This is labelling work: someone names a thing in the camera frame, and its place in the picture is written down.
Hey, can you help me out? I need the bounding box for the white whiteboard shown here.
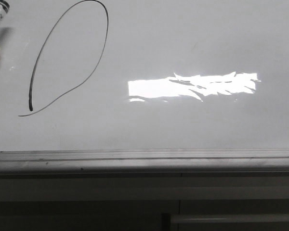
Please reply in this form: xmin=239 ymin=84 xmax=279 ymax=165
xmin=0 ymin=0 xmax=289 ymax=151

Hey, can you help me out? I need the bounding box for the dark cabinet below whiteboard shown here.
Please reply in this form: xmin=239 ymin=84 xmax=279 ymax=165
xmin=0 ymin=173 xmax=289 ymax=231

